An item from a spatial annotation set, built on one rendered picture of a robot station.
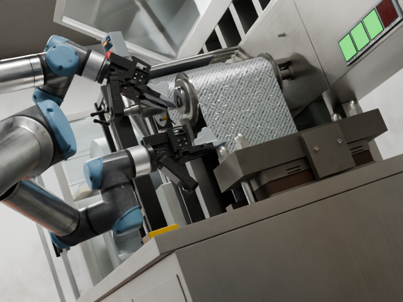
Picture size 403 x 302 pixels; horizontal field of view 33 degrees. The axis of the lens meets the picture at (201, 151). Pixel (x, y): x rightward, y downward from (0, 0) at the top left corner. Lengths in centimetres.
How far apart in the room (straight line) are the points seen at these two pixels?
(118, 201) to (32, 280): 364
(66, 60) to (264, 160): 51
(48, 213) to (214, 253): 38
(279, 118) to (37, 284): 363
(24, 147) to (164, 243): 37
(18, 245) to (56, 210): 371
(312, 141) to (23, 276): 385
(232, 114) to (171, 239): 51
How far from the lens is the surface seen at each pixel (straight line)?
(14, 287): 520
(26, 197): 146
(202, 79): 180
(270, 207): 147
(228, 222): 143
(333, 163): 160
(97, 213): 163
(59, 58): 163
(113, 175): 163
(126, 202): 161
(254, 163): 155
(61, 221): 158
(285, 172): 158
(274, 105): 184
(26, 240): 527
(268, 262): 144
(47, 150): 124
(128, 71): 183
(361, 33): 166
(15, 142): 116
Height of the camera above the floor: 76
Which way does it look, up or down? 11 degrees up
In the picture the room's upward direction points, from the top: 21 degrees counter-clockwise
